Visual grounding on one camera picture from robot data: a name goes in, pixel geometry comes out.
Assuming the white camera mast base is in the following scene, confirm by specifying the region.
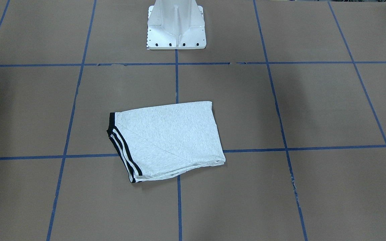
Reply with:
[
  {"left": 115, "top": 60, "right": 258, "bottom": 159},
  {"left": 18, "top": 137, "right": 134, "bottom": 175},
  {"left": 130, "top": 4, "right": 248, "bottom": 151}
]
[{"left": 146, "top": 0, "right": 207, "bottom": 50}]

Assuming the grey cartoon print t-shirt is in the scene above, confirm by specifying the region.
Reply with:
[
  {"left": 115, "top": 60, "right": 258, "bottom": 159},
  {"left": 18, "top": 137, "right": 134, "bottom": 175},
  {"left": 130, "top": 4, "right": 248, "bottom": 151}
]
[{"left": 107, "top": 101, "right": 226, "bottom": 183}]

